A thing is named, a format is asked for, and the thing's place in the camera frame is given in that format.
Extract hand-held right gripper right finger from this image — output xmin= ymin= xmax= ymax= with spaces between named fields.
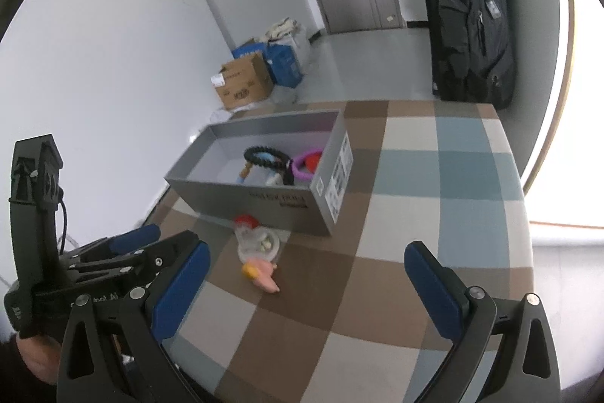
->
xmin=404 ymin=241 xmax=562 ymax=403

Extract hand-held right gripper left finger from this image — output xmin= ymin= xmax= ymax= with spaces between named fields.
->
xmin=57 ymin=240 xmax=211 ymax=403

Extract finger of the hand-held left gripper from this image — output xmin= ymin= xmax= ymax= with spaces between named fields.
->
xmin=61 ymin=224 xmax=162 ymax=263
xmin=71 ymin=230 xmax=201 ymax=291

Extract yellow pink hair clip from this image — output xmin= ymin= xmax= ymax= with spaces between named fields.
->
xmin=242 ymin=260 xmax=280 ymax=293

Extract clear packet white earrings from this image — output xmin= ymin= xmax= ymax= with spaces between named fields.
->
xmin=233 ymin=214 xmax=281 ymax=264

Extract grey cardboard box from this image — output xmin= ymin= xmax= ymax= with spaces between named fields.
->
xmin=164 ymin=109 xmax=354 ymax=238

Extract light blue ring bracelet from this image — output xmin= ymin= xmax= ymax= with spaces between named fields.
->
xmin=252 ymin=150 xmax=284 ymax=166

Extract purple ring bracelet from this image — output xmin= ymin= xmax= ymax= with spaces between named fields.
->
xmin=290 ymin=153 xmax=324 ymax=184

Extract person's left hand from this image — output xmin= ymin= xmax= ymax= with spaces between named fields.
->
xmin=16 ymin=330 xmax=62 ymax=386

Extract checkered tablecloth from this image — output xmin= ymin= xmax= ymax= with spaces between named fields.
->
xmin=156 ymin=100 xmax=534 ymax=403

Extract brown cardboard box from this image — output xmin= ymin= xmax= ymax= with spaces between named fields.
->
xmin=211 ymin=54 xmax=274 ymax=110

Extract blue carton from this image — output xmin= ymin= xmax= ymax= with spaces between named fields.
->
xmin=265 ymin=43 xmax=305 ymax=88
xmin=232 ymin=40 xmax=267 ymax=60

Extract white plastic bag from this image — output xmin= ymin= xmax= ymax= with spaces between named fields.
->
xmin=283 ymin=28 xmax=313 ymax=68

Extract cream cloth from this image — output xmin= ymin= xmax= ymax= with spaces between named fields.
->
xmin=264 ymin=18 xmax=303 ymax=40

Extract black backpack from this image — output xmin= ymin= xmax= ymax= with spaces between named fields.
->
xmin=426 ymin=0 xmax=516 ymax=110

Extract black cable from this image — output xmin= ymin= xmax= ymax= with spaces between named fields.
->
xmin=55 ymin=188 xmax=71 ymax=255

